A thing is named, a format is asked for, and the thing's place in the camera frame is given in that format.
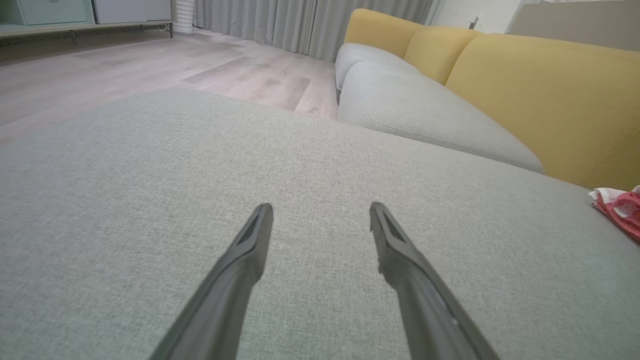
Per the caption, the medium yellow sofa back cushion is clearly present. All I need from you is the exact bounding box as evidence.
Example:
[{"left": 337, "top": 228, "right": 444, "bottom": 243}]
[{"left": 402, "top": 26, "right": 483, "bottom": 86}]

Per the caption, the large yellow sofa back cushion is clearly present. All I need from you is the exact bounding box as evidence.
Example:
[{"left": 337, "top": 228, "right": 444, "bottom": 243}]
[{"left": 445, "top": 33, "right": 640, "bottom": 192}]

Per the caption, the red and white jersey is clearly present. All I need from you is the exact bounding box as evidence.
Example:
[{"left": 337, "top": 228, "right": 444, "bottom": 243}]
[{"left": 589, "top": 185, "right": 640, "bottom": 244}]

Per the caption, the long grey sofa seat cushion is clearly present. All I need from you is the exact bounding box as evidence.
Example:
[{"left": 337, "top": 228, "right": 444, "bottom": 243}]
[{"left": 338, "top": 61, "right": 546, "bottom": 175}]

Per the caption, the grey pleated curtain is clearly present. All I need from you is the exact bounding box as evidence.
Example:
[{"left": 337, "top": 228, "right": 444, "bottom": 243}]
[{"left": 192, "top": 0, "right": 435, "bottom": 63}]

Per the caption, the low cabinet with pale drawers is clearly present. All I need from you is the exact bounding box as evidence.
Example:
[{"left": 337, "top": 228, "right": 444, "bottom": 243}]
[{"left": 0, "top": 0, "right": 176, "bottom": 43}]

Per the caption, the white ribbed cylinder appliance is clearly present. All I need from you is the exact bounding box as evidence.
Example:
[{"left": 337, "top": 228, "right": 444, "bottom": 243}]
[{"left": 172, "top": 0, "right": 196, "bottom": 36}]

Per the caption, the large grey sofa chaise seat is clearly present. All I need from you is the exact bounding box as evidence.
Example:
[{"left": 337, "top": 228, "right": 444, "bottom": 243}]
[{"left": 0, "top": 89, "right": 640, "bottom": 360}]

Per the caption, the short grey sofa seat cushion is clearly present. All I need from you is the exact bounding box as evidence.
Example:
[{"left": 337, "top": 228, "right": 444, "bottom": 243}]
[{"left": 335, "top": 43, "right": 423, "bottom": 93}]

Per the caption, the grey flat panel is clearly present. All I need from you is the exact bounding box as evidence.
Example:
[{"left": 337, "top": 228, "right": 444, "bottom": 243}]
[{"left": 507, "top": 0, "right": 640, "bottom": 52}]

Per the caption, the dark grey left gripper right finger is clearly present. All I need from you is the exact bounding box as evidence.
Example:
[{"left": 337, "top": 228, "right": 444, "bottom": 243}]
[{"left": 369, "top": 202, "right": 501, "bottom": 360}]

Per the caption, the small yellow sofa back cushion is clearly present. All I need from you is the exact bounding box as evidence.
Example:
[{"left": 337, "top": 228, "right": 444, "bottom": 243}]
[{"left": 344, "top": 8, "right": 426, "bottom": 58}]

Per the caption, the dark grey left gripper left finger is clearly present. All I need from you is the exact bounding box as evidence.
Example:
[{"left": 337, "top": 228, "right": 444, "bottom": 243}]
[{"left": 150, "top": 203, "right": 274, "bottom": 360}]

